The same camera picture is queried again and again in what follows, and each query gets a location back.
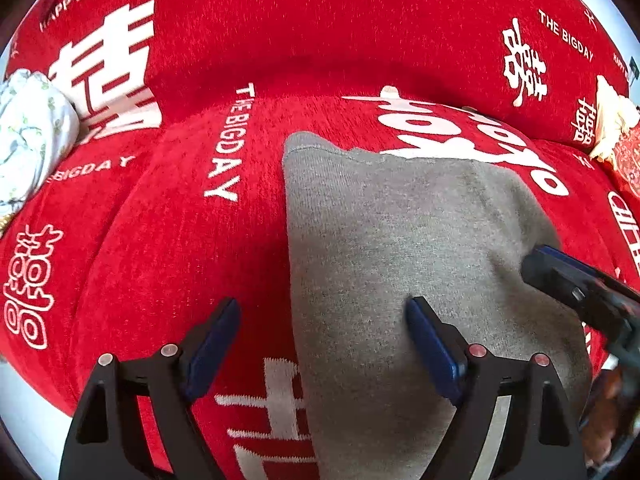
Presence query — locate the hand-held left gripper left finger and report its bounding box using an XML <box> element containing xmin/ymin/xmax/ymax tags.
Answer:
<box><xmin>59</xmin><ymin>297</ymin><xmax>242</xmax><ymax>480</ymax></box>

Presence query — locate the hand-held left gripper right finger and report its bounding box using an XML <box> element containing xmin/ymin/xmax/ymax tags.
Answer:
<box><xmin>405</xmin><ymin>296</ymin><xmax>588</xmax><ymax>480</ymax></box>

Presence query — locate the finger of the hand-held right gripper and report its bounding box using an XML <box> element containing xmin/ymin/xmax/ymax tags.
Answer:
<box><xmin>537</xmin><ymin>245</ymin><xmax>616</xmax><ymax>286</ymax></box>
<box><xmin>520</xmin><ymin>251</ymin><xmax>601</xmax><ymax>321</ymax></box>

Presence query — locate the grey knit sweater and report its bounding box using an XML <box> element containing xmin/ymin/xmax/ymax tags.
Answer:
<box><xmin>282</xmin><ymin>131</ymin><xmax>596</xmax><ymax>480</ymax></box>

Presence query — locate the person's right hand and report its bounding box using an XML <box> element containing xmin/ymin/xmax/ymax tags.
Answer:
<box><xmin>580</xmin><ymin>365</ymin><xmax>633</xmax><ymax>468</ymax></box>

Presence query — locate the cream frilled red cushion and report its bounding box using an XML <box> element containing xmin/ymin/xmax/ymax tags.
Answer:
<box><xmin>589</xmin><ymin>74</ymin><xmax>640</xmax><ymax>201</ymax></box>

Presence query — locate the white floral cloth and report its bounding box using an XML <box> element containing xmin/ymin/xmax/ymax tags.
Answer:
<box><xmin>0</xmin><ymin>69</ymin><xmax>80</xmax><ymax>218</ymax></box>

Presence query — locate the red wedding sofa cover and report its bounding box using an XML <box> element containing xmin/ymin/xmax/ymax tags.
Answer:
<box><xmin>0</xmin><ymin>0</ymin><xmax>640</xmax><ymax>480</ymax></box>

